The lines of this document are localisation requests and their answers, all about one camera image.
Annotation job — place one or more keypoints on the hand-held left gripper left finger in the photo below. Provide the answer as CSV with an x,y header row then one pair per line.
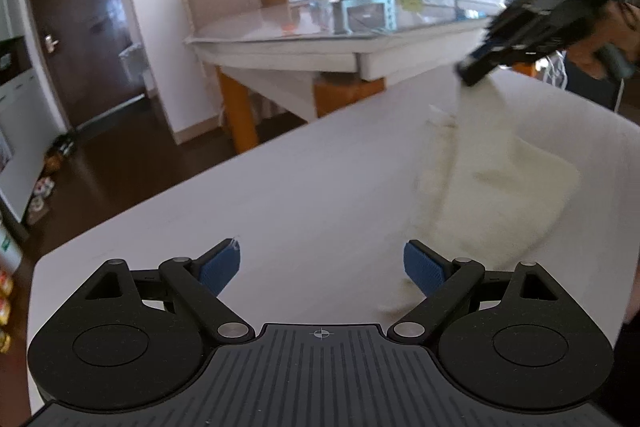
x,y
220,267

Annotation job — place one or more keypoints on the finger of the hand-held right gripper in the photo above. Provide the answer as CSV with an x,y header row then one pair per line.
x,y
477,72
487,53

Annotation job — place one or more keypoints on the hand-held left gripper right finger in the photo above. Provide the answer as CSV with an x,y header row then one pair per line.
x,y
425,268

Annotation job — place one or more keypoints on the cream terry towel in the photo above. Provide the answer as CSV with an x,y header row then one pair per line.
x,y
495,187

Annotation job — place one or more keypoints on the person's right hand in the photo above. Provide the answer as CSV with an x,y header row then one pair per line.
x,y
590,54

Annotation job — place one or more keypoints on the white glass-topped dining table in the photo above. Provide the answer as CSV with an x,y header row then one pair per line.
x,y
325,34

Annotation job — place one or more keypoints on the pair of light shoes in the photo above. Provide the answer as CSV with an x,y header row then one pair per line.
x,y
41,194

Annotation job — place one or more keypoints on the pair of dark shoes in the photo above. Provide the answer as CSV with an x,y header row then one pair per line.
x,y
61,152

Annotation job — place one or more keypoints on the white plastic bucket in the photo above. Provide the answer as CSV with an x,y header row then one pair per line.
x,y
9,249

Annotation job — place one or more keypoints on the white low cabinet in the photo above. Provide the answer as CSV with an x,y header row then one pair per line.
x,y
25,117

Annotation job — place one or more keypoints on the dark brown door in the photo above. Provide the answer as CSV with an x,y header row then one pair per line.
x,y
85,22

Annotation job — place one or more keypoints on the white wall basket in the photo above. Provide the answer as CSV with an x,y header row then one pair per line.
x,y
133,62

